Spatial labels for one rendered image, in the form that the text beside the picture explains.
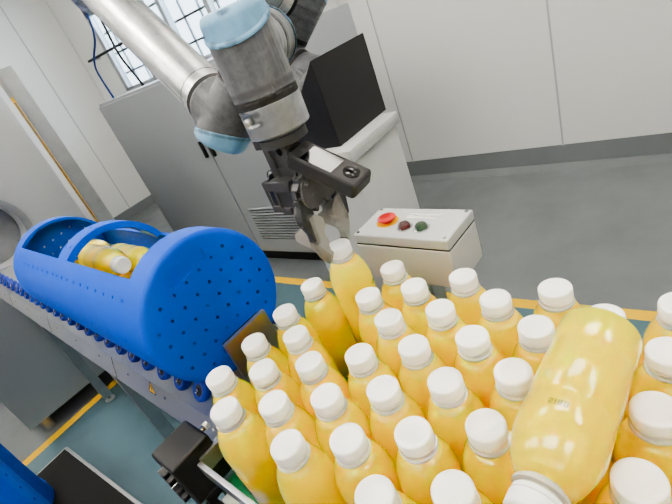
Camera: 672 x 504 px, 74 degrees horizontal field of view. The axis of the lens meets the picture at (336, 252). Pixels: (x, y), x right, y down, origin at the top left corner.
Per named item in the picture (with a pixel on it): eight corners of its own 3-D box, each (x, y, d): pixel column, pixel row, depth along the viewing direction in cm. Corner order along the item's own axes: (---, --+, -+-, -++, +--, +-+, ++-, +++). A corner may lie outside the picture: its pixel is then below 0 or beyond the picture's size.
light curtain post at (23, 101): (211, 369, 253) (7, 68, 174) (217, 372, 249) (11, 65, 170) (203, 377, 250) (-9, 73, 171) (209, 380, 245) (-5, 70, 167)
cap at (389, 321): (404, 313, 63) (401, 303, 62) (403, 332, 59) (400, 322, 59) (378, 318, 64) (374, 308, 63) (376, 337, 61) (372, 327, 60)
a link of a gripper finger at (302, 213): (322, 234, 70) (308, 181, 67) (330, 234, 68) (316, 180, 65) (301, 246, 67) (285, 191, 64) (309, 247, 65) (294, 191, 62)
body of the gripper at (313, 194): (305, 193, 74) (276, 125, 69) (343, 192, 68) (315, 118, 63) (275, 217, 70) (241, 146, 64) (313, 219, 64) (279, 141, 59)
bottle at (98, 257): (70, 253, 111) (98, 260, 99) (96, 238, 115) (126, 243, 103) (86, 276, 114) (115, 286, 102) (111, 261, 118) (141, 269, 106)
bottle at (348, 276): (353, 352, 78) (315, 267, 70) (358, 325, 84) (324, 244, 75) (391, 347, 76) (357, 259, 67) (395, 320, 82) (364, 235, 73)
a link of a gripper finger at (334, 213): (335, 232, 78) (311, 192, 73) (361, 234, 74) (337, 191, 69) (326, 245, 77) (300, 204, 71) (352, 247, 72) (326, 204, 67)
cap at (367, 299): (387, 296, 68) (383, 287, 67) (372, 312, 65) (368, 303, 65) (367, 292, 70) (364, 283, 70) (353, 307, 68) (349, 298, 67)
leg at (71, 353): (113, 394, 267) (46, 315, 238) (117, 397, 263) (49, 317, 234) (104, 401, 263) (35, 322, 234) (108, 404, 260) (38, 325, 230)
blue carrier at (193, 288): (131, 261, 156) (70, 197, 140) (299, 299, 96) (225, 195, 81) (63, 323, 142) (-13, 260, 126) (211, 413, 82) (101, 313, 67)
